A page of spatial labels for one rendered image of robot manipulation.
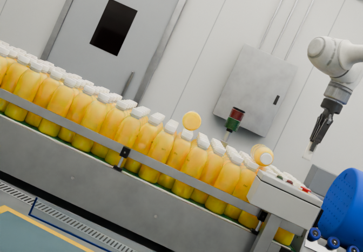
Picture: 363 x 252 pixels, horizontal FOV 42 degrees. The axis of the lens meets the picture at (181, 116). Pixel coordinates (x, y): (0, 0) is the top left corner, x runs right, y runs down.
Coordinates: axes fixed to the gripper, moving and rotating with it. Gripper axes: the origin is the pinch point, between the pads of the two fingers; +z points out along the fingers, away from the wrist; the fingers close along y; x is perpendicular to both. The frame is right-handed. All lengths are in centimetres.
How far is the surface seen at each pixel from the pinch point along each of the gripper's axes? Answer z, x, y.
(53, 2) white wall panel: -30, 239, 360
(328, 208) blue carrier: 17.0, -17.6, 6.3
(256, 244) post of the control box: 33.4, 9.8, -29.2
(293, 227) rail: 25.5, -1.1, -19.0
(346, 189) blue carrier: 6.9, -17.6, -1.8
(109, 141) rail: 26, 66, -20
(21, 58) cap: 13, 106, -14
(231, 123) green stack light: 3.8, 27.2, 34.5
